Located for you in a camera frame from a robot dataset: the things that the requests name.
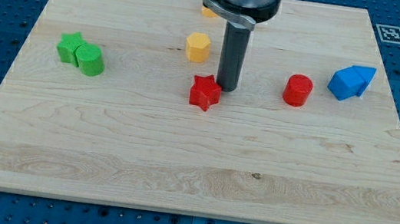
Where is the blue triangle block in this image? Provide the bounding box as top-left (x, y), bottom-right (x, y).
top-left (352, 65), bottom-right (377, 97)

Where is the wooden board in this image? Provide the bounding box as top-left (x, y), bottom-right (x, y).
top-left (0, 0), bottom-right (400, 224)

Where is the green cylinder block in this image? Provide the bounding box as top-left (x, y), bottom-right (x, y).
top-left (75, 43), bottom-right (104, 77)

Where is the red star block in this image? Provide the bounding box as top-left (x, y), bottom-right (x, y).
top-left (188, 75), bottom-right (222, 111)

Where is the green star block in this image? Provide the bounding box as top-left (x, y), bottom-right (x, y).
top-left (57, 31), bottom-right (86, 67)

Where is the red cylinder block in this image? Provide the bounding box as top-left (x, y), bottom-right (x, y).
top-left (283, 74), bottom-right (313, 107)

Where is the yellow block behind tool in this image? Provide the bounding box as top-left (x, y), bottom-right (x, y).
top-left (201, 6), bottom-right (218, 18)

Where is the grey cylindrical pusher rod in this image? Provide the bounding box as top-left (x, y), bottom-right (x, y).
top-left (217, 21), bottom-right (251, 92)

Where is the yellow hexagon block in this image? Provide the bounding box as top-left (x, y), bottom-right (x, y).
top-left (185, 32), bottom-right (211, 63)

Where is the blue cube block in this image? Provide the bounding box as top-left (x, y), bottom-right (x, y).
top-left (327, 66), bottom-right (366, 101)

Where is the white fiducial marker tag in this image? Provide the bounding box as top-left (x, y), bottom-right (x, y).
top-left (375, 24), bottom-right (400, 44)

